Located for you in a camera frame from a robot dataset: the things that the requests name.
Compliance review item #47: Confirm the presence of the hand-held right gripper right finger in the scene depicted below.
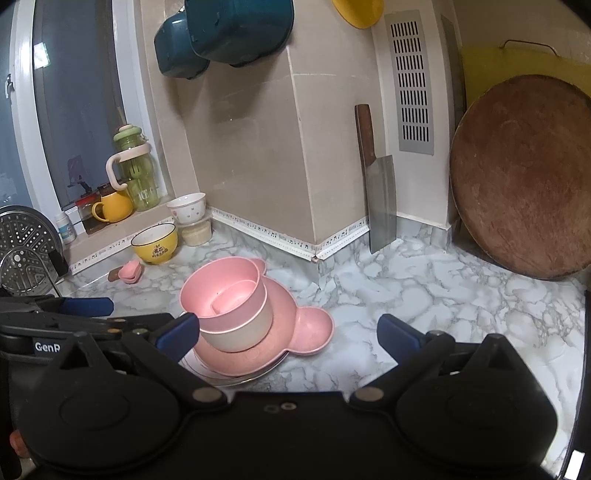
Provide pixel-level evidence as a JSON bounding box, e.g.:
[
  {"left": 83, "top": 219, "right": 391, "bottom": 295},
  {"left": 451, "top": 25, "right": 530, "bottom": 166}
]
[{"left": 348, "top": 313, "right": 522, "bottom": 411}]

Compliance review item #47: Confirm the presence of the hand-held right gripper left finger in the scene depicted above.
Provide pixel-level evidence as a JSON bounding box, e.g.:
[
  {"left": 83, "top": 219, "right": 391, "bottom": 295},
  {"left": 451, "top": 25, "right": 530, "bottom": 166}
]
[{"left": 55, "top": 313, "right": 229, "bottom": 411}]

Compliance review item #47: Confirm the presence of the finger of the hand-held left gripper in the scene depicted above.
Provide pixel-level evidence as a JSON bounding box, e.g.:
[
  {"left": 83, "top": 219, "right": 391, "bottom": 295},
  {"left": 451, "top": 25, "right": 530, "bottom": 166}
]
[
  {"left": 0, "top": 296, "right": 115, "bottom": 319},
  {"left": 0, "top": 313, "right": 175, "bottom": 342}
]

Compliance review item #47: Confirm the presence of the pink bowl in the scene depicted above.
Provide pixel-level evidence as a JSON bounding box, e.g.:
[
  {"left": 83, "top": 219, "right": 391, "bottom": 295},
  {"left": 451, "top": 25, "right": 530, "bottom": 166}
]
[{"left": 179, "top": 257, "right": 269, "bottom": 335}]

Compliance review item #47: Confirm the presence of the cream bowl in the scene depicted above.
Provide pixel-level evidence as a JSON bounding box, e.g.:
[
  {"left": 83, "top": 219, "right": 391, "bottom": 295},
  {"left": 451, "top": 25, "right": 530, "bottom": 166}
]
[{"left": 198, "top": 277, "right": 274, "bottom": 354}]

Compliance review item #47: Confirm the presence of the white floral plate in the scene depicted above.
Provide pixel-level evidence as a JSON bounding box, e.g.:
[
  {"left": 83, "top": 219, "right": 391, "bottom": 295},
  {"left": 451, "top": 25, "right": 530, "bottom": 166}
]
[{"left": 178, "top": 348, "right": 283, "bottom": 387}]

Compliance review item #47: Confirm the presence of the pink bear-shaped plate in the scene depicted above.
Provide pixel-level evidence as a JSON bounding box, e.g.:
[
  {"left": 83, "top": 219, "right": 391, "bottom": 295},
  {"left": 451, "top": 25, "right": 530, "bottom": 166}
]
[{"left": 191, "top": 257, "right": 334, "bottom": 377}]

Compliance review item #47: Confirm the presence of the person's left hand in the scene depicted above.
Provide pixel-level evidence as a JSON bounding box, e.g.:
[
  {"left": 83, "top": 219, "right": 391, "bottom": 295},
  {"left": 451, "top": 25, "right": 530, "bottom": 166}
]
[{"left": 9, "top": 430, "right": 29, "bottom": 459}]

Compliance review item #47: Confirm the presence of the perforated metal steamer plate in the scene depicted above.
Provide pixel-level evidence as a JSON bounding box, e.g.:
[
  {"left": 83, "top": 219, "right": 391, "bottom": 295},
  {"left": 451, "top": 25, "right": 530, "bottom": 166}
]
[
  {"left": 0, "top": 247, "right": 61, "bottom": 298},
  {"left": 0, "top": 205, "right": 64, "bottom": 278}
]

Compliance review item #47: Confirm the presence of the yellow bowl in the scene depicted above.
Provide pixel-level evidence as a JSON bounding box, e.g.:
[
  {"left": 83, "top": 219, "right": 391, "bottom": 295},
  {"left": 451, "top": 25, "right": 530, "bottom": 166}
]
[{"left": 130, "top": 223, "right": 179, "bottom": 265}]

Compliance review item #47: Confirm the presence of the white pill bottle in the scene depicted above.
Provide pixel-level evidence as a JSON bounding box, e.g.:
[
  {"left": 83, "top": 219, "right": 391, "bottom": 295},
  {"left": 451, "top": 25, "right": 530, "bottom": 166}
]
[{"left": 54, "top": 211, "right": 78, "bottom": 245}]

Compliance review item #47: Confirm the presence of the brown glass jar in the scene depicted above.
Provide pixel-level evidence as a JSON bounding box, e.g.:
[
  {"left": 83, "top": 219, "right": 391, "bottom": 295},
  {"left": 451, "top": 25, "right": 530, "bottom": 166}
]
[{"left": 76, "top": 194, "right": 103, "bottom": 235}]

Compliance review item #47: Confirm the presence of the yellow mug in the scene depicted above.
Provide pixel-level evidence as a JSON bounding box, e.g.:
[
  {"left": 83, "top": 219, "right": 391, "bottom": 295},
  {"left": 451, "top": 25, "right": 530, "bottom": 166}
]
[{"left": 91, "top": 190, "right": 134, "bottom": 224}]

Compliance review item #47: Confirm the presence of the clear plastic container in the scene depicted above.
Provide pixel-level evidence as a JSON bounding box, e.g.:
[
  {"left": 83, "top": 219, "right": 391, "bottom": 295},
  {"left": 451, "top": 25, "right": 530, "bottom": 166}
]
[{"left": 179, "top": 218, "right": 213, "bottom": 247}]

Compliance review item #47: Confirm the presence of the white dotted bowl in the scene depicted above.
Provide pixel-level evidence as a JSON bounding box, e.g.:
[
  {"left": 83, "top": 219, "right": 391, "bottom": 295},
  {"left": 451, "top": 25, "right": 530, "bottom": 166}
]
[{"left": 166, "top": 192, "right": 207, "bottom": 225}]

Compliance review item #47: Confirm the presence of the green water bottle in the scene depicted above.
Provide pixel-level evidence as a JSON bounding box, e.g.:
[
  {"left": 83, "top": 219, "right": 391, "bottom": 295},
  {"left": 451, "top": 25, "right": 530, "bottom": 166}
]
[{"left": 106, "top": 122, "right": 161, "bottom": 212}]

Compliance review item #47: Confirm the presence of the white patterned trim strip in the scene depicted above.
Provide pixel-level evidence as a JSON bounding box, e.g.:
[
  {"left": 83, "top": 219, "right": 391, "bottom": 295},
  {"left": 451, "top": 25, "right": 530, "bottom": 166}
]
[{"left": 68, "top": 208, "right": 371, "bottom": 277}]

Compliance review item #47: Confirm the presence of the grey vent grille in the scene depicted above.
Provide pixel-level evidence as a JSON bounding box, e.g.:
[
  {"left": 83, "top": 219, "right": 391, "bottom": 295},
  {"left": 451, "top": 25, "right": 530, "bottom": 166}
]
[{"left": 385, "top": 10, "right": 437, "bottom": 155}]

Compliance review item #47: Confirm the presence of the round wooden cutting board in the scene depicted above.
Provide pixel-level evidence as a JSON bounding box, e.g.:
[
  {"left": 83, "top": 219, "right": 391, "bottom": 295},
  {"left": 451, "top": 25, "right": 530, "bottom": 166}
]
[{"left": 449, "top": 74, "right": 591, "bottom": 281}]

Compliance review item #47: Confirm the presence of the teal plastic basin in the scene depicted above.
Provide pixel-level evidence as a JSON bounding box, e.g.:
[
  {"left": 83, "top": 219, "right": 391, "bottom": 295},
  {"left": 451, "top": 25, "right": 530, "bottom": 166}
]
[
  {"left": 154, "top": 10, "right": 211, "bottom": 80},
  {"left": 184, "top": 0, "right": 295, "bottom": 65}
]

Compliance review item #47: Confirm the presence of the yellow plastic cutting board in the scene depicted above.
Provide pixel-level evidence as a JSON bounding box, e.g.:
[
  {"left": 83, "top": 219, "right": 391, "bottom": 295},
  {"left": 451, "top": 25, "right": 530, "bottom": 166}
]
[{"left": 459, "top": 39, "right": 578, "bottom": 121}]

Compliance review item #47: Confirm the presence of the yellow plastic basin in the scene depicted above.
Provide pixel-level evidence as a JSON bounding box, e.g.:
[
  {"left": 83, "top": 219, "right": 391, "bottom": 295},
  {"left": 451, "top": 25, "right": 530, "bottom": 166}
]
[{"left": 332, "top": 0, "right": 385, "bottom": 29}]

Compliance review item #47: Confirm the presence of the cleaver with wooden handle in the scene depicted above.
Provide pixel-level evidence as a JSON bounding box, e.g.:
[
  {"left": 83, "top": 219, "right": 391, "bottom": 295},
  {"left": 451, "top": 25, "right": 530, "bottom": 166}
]
[{"left": 355, "top": 104, "right": 398, "bottom": 254}]

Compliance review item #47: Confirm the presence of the white window frame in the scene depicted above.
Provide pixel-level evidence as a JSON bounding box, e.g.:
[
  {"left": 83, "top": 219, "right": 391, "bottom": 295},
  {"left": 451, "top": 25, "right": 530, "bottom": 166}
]
[{"left": 0, "top": 0, "right": 183, "bottom": 217}]

